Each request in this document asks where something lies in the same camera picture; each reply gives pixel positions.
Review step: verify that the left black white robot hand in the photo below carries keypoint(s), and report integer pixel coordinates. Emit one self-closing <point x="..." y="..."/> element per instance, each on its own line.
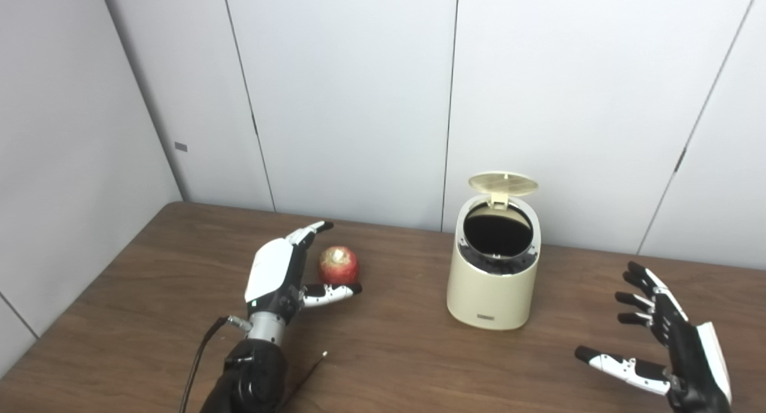
<point x="269" y="275"/>

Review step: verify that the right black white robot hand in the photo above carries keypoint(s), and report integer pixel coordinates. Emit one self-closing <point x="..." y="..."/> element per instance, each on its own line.
<point x="688" y="359"/>

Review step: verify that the red apple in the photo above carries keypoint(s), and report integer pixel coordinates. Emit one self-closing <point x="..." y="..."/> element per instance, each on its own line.
<point x="338" y="266"/>

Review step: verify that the cream round bin lid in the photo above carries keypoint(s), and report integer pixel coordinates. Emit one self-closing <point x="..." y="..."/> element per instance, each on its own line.
<point x="502" y="184"/>

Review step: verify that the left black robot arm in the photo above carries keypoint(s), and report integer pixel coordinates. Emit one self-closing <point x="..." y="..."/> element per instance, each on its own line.
<point x="254" y="377"/>

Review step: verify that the cream-colored cylindrical bin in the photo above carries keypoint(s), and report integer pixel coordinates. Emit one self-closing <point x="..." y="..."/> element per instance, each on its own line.
<point x="491" y="293"/>

